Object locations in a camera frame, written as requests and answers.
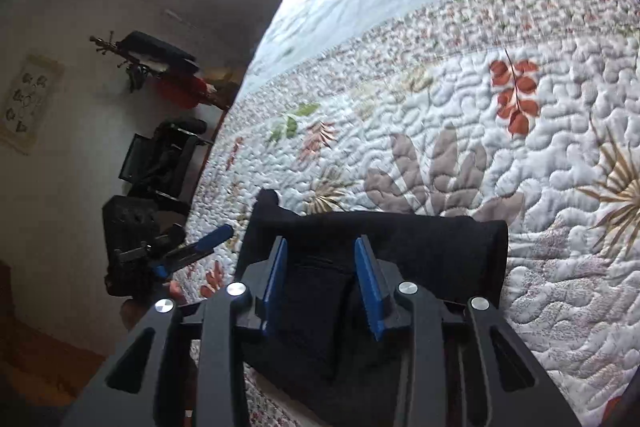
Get black chair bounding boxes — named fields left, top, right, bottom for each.
left=119, top=119, right=211, bottom=202

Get floral quilt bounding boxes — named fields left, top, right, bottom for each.
left=167, top=0, right=640, bottom=427

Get red garment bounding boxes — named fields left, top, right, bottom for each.
left=150, top=72, right=212, bottom=110

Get black pants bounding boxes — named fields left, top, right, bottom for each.
left=232, top=189, right=510, bottom=413

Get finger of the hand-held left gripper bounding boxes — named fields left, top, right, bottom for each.
left=151, top=223, right=235, bottom=279

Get framed wall picture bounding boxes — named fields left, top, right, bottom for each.
left=0, top=54, right=65, bottom=155

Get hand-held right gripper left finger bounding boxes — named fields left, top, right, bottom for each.
left=60, top=236, right=290, bottom=427

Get dark garment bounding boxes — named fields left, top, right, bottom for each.
left=120, top=31, right=201, bottom=75

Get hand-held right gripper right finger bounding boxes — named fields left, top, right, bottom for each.
left=354, top=235, right=582, bottom=427

